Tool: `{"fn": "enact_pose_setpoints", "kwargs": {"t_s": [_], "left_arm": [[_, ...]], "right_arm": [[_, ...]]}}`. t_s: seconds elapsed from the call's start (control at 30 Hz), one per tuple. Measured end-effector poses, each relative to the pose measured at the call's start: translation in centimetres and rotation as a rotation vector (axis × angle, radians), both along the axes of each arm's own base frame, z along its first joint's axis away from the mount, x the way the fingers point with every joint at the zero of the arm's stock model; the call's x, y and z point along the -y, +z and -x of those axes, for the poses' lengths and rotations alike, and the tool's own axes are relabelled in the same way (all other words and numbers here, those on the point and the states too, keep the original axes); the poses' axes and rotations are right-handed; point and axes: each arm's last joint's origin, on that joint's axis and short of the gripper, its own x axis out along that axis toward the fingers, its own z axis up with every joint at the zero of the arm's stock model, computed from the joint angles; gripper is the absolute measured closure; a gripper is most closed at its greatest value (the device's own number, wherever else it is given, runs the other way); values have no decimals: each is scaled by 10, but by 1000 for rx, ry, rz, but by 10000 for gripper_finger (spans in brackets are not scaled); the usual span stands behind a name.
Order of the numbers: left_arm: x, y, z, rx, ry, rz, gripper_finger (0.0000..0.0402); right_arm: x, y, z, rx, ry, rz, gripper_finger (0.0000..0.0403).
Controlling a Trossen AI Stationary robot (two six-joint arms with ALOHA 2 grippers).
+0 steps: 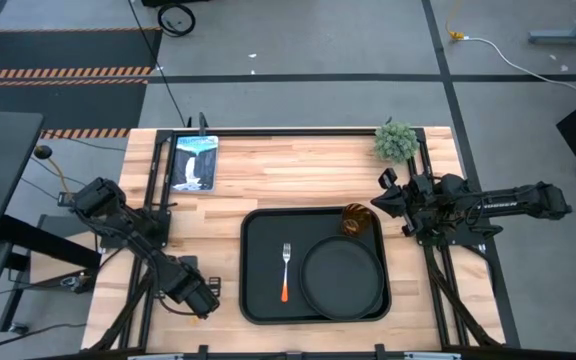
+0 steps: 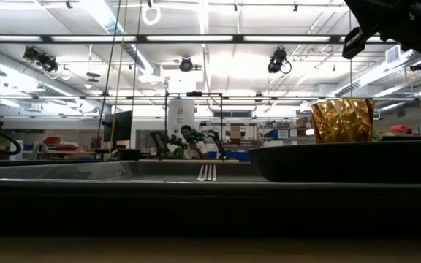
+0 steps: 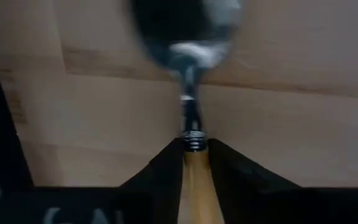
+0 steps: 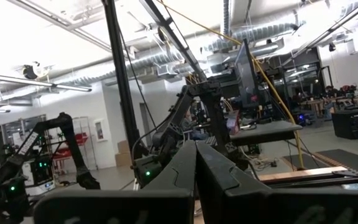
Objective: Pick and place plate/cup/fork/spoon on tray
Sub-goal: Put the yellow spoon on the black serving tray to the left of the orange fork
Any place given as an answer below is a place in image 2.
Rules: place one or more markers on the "silver fork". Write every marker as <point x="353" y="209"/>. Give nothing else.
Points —
<point x="207" y="173"/>

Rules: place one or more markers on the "black background robot arm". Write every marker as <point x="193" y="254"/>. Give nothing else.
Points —
<point x="163" y="144"/>
<point x="216" y="140"/>

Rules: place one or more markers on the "cardboard box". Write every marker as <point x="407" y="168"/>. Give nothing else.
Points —
<point x="235" y="133"/>

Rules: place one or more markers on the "blue storage bin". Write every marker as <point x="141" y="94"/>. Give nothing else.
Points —
<point x="240" y="156"/>

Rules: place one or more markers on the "white column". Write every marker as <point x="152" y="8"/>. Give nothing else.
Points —
<point x="181" y="113"/>

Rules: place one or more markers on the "person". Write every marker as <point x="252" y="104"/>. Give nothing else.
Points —
<point x="193" y="144"/>

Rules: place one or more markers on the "black computer monitor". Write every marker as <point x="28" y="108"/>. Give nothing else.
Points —
<point x="120" y="126"/>

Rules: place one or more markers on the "red storage bin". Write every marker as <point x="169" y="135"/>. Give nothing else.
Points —
<point x="52" y="140"/>

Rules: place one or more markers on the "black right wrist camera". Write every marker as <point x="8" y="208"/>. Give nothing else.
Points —
<point x="354" y="42"/>

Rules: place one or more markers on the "black ceiling camera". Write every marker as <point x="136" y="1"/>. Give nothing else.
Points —
<point x="186" y="64"/>
<point x="277" y="60"/>
<point x="42" y="60"/>

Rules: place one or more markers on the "black overhead frame beam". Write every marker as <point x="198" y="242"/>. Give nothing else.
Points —
<point x="141" y="38"/>

